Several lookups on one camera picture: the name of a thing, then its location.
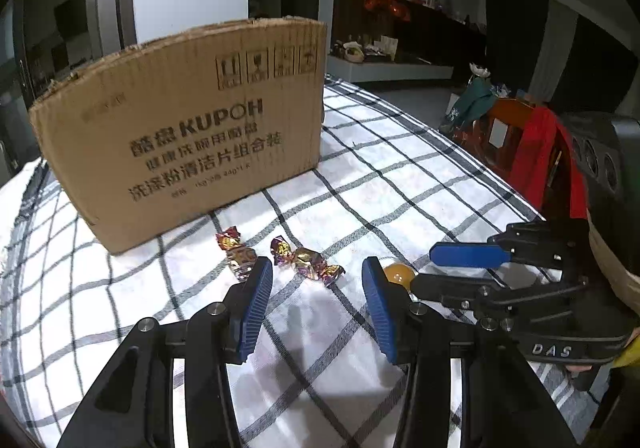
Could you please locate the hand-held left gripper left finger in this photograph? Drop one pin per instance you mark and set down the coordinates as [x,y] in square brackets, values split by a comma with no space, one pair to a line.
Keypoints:
[255,308]

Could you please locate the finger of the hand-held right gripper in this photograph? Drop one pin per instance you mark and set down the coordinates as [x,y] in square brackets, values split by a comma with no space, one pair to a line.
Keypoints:
[465,255]
[450,288]

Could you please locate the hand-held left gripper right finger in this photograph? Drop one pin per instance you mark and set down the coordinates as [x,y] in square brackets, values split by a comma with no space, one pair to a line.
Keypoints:
[377,313]

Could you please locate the striped candy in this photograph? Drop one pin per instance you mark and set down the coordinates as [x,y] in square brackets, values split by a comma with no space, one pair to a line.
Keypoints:
[232,248]

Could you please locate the gold candy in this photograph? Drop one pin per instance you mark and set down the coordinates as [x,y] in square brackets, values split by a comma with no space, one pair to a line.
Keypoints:
[310,264]

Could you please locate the brown cardboard box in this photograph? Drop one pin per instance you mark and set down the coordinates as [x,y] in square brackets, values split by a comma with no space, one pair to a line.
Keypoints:
[175,138]

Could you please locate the red cloth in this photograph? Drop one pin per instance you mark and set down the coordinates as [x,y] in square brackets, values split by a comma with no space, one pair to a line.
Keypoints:
[535,153]

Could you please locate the wooden chair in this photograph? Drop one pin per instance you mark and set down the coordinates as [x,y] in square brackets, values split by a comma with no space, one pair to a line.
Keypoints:
[505,123]

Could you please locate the checked white tablecloth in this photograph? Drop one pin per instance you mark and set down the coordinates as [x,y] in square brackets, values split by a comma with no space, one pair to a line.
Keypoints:
[350,188]

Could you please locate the green cloth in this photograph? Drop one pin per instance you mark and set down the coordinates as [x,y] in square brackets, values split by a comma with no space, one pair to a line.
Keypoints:
[467,106]

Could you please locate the grey low bench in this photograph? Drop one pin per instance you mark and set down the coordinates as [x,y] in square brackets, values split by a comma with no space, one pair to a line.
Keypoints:
[390,71]

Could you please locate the dark wooden sideboard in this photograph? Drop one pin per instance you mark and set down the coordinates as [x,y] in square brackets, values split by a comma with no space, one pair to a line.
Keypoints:
[440,38]

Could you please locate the woven basket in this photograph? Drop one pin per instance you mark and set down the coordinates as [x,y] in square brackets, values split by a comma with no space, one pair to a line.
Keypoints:
[354,53]

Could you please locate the orange foil balloon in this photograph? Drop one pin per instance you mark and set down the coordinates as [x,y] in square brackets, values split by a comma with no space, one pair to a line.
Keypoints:
[400,12]

